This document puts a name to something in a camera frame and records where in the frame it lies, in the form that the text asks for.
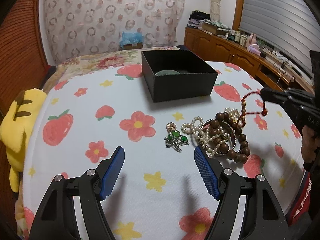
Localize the red string bracelet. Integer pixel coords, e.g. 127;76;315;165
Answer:
236;90;268;128

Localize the brown wooden bead bracelet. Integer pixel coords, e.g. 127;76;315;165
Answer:
209;112;251;164

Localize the white pearl necklace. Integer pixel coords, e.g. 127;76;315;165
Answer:
180;107;242;158

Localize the green jade bangle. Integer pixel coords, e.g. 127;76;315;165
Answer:
155;69;180;77

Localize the black open jewelry box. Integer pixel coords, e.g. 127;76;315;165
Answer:
142;50;218;102

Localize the person's right hand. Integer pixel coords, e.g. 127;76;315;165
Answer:
301;125;319;173

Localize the wooden sideboard cabinet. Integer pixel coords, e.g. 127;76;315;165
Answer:
184;27;314;94

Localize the silver metal bangle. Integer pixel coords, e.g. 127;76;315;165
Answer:
199;119;237;158

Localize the grey window blind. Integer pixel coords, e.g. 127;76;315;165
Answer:
240;0;319;75

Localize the yellow plush toy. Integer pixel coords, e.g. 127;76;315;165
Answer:
1;88;47;193

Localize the strawberry flower print cloth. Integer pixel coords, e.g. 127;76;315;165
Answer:
23;62;304;239

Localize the green gem brooch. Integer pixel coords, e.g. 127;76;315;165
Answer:
164;122;189;152

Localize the stack of folded clothes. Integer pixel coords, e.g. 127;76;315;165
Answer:
187;10;210;29

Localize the floral bed blanket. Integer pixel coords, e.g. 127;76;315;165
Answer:
42;46;178;93

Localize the blue tissue cardboard box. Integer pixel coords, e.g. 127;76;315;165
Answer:
119;32;144;49

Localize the brown louvered wardrobe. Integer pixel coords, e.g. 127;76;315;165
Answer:
1;0;48;115

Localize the pink circle pattern curtain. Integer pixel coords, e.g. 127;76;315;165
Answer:
43;0;185;64

